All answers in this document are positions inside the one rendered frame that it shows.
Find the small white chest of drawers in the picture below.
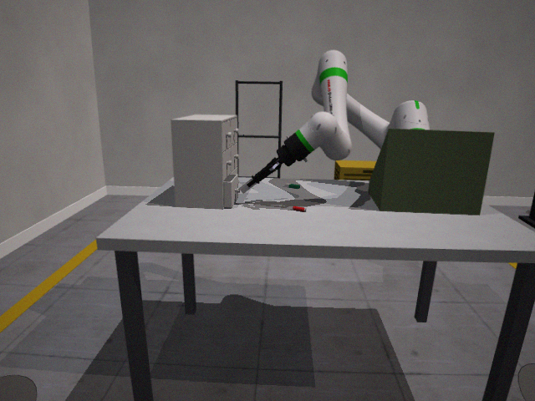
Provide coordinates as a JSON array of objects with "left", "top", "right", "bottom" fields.
[{"left": 171, "top": 114, "right": 237, "bottom": 210}]

